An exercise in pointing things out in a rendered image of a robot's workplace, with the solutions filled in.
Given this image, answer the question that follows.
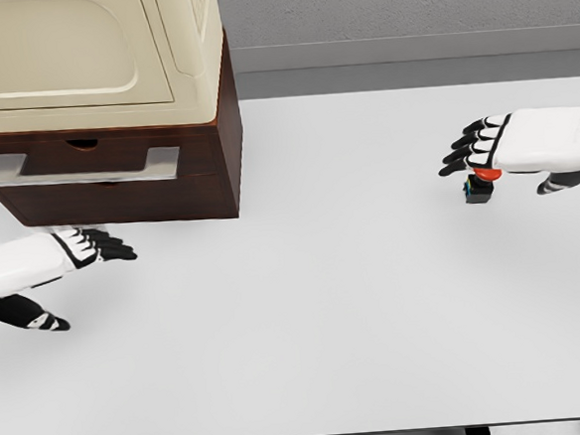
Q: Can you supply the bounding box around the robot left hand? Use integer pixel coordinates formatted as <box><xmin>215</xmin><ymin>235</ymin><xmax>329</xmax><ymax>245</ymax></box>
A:
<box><xmin>0</xmin><ymin>221</ymin><xmax>143</xmax><ymax>338</ymax></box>

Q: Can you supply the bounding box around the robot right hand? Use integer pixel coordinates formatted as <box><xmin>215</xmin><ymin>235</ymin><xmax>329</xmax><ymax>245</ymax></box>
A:
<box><xmin>434</xmin><ymin>103</ymin><xmax>580</xmax><ymax>204</ymax></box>

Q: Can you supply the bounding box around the cream appliance on cabinet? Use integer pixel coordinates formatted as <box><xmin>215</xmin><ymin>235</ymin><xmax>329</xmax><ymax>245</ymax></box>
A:
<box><xmin>0</xmin><ymin>0</ymin><xmax>229</xmax><ymax>140</ymax></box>

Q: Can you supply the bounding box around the dark brown wooden cabinet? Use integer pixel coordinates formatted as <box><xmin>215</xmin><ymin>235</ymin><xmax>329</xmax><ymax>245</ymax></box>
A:
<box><xmin>0</xmin><ymin>25</ymin><xmax>249</xmax><ymax>235</ymax></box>

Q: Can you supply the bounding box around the red button black switch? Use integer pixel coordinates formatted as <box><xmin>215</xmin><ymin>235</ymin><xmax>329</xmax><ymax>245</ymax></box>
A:
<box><xmin>461</xmin><ymin>164</ymin><xmax>505</xmax><ymax>206</ymax></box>

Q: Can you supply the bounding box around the cabinet drawer with metal handle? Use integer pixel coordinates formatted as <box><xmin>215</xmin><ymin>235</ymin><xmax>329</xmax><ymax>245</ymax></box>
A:
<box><xmin>0</xmin><ymin>123</ymin><xmax>222</xmax><ymax>191</ymax></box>

